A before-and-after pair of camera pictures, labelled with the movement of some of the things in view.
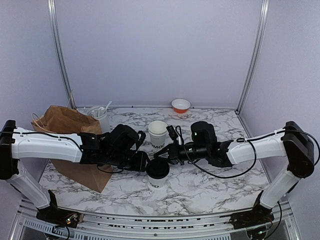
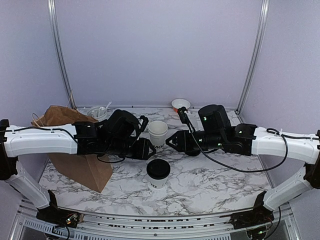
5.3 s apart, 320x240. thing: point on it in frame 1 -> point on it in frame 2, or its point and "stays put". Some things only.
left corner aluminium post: [52, 8] stays put
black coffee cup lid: [157, 169] stays put
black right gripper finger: [167, 153] -> [177, 147]
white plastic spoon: [108, 104] stays put
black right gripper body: [198, 152] -> [212, 141]
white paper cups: [158, 129] stays put
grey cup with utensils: [100, 113] stays put
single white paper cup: [158, 183] stays put
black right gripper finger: [166, 149] -> [178, 134]
